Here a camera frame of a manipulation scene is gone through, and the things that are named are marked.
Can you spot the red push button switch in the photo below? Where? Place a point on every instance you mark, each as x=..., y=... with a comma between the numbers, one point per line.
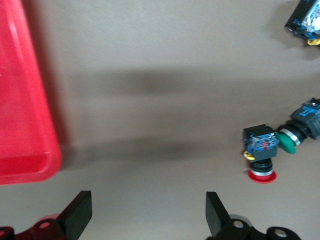
x=262, y=147

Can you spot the red plastic tray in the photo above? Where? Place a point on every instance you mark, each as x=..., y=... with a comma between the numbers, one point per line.
x=20, y=100

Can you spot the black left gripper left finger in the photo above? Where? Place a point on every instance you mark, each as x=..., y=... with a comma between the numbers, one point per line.
x=75, y=217

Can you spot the green push button switch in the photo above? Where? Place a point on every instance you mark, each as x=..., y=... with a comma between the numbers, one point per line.
x=302, y=22
x=307, y=120

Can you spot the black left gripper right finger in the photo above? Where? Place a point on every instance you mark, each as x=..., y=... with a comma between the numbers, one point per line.
x=220, y=222

